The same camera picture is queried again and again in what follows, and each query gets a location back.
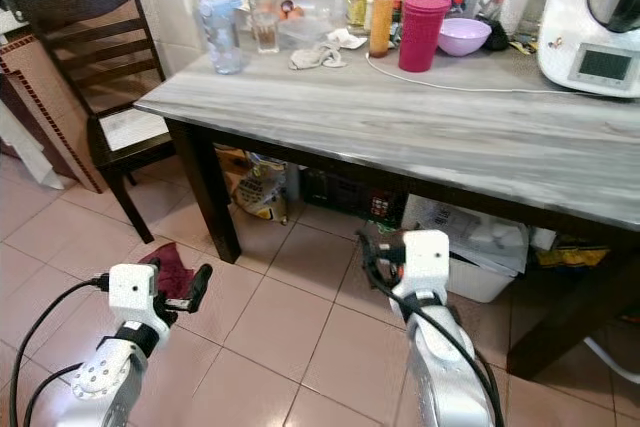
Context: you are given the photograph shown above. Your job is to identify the drinking glass with brown liquid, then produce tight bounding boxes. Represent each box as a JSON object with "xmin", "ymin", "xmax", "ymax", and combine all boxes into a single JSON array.
[{"xmin": 252, "ymin": 7, "xmax": 282, "ymax": 56}]

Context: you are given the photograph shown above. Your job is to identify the clear glass jar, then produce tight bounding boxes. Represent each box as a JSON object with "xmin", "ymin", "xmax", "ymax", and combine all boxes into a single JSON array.
[{"xmin": 474, "ymin": 0, "xmax": 539, "ymax": 40}]

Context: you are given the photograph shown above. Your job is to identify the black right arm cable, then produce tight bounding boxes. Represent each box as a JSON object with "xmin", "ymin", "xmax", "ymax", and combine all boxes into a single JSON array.
[{"xmin": 360, "ymin": 247, "xmax": 507, "ymax": 427}]

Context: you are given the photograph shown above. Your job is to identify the small white bottle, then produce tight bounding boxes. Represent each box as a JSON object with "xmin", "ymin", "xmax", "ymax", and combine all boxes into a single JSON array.
[{"xmin": 364, "ymin": 0, "xmax": 385, "ymax": 28}]

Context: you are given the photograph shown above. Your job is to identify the white tissue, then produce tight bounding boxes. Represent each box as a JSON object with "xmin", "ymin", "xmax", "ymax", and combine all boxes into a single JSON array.
[{"xmin": 325, "ymin": 27, "xmax": 369, "ymax": 51}]

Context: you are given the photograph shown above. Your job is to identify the dark wooden chair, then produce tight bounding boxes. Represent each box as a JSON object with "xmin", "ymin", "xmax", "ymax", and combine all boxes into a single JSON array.
[{"xmin": 15, "ymin": 0, "xmax": 173, "ymax": 245}]

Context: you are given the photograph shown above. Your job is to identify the yellow and black package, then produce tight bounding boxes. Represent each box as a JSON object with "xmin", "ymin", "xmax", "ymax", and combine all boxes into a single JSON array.
[{"xmin": 534, "ymin": 231, "xmax": 613, "ymax": 270}]

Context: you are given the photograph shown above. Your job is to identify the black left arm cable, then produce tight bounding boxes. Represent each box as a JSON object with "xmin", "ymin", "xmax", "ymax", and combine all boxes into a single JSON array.
[
  {"xmin": 24, "ymin": 361, "xmax": 83, "ymax": 427},
  {"xmin": 9, "ymin": 275, "xmax": 111, "ymax": 427}
]

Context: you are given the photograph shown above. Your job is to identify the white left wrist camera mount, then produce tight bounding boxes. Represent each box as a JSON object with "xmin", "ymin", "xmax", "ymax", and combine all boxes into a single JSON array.
[{"xmin": 107, "ymin": 263, "xmax": 169, "ymax": 334}]

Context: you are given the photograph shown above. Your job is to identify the crumpled beige cloth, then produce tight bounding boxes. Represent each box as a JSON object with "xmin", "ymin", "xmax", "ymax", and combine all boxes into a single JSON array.
[{"xmin": 287, "ymin": 45, "xmax": 347, "ymax": 72}]

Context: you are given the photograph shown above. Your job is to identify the clear plastic container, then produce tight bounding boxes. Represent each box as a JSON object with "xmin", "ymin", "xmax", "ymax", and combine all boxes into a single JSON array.
[{"xmin": 278, "ymin": 16, "xmax": 333, "ymax": 51}]

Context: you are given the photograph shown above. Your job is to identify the grey marble top table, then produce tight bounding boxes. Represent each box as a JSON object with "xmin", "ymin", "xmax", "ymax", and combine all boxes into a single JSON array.
[{"xmin": 135, "ymin": 42, "xmax": 640, "ymax": 380}]

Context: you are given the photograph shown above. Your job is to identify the yellow printed bag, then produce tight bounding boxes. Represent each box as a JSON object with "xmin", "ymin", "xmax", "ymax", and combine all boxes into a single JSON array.
[{"xmin": 238, "ymin": 151, "xmax": 293, "ymax": 225}]

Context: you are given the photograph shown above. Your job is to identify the brown tiled cabinet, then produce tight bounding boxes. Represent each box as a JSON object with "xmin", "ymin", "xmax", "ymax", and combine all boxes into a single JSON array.
[{"xmin": 0, "ymin": 31, "xmax": 107, "ymax": 195}]

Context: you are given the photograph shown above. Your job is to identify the white kitchen machine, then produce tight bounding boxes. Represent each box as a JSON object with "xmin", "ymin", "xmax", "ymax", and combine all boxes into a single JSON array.
[{"xmin": 537, "ymin": 0, "xmax": 640, "ymax": 100}]

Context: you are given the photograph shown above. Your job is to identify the black plastic crate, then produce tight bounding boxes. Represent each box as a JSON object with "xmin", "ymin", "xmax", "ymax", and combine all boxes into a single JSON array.
[{"xmin": 298, "ymin": 166, "xmax": 407, "ymax": 229}]

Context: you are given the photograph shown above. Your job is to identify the small black object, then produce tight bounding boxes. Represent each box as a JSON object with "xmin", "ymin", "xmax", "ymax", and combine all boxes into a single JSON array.
[{"xmin": 485, "ymin": 19, "xmax": 513, "ymax": 52}]

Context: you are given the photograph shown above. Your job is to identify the orange sauce bottle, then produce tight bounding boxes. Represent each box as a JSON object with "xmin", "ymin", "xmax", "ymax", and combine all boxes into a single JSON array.
[{"xmin": 368, "ymin": 0, "xmax": 397, "ymax": 59}]

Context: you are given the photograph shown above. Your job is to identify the purple plastic bowl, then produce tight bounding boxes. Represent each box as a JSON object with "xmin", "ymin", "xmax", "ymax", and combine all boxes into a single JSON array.
[{"xmin": 438, "ymin": 17, "xmax": 494, "ymax": 58}]

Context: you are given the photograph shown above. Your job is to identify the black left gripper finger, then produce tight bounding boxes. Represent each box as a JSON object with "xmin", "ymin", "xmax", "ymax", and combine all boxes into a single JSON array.
[{"xmin": 184, "ymin": 263, "xmax": 215, "ymax": 313}]

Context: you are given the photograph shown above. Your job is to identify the clear blue water bottle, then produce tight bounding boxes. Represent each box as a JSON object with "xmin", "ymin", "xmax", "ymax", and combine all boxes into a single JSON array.
[{"xmin": 199, "ymin": 0, "xmax": 250, "ymax": 77}]

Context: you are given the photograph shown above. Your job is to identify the magenta plastic tumbler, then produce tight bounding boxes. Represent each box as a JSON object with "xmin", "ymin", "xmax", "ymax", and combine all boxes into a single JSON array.
[{"xmin": 398, "ymin": 0, "xmax": 454, "ymax": 74}]

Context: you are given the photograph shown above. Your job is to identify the white plastic bin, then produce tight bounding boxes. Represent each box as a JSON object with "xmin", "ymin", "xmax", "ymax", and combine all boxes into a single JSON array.
[{"xmin": 400, "ymin": 194, "xmax": 530, "ymax": 305}]

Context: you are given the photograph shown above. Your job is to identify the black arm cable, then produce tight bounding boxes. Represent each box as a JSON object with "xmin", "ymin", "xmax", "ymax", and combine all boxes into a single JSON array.
[
  {"xmin": 9, "ymin": 275, "xmax": 111, "ymax": 427},
  {"xmin": 360, "ymin": 247, "xmax": 507, "ymax": 427},
  {"xmin": 24, "ymin": 361, "xmax": 83, "ymax": 427}
]

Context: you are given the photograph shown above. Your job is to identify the dark red cloth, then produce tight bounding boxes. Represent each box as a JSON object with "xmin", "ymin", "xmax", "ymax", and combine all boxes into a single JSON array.
[{"xmin": 140, "ymin": 243, "xmax": 197, "ymax": 300}]

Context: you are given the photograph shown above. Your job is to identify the white cable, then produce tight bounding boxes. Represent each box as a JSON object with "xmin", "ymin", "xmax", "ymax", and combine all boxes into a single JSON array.
[{"xmin": 364, "ymin": 51, "xmax": 566, "ymax": 96}]

